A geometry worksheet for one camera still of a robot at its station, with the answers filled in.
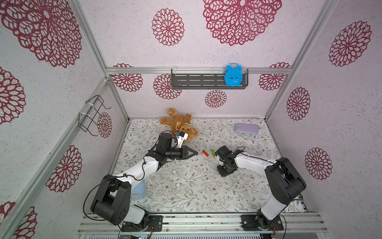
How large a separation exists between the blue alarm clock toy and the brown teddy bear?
372 mm

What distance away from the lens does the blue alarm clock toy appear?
893 millimetres

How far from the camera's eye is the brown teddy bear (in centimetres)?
105
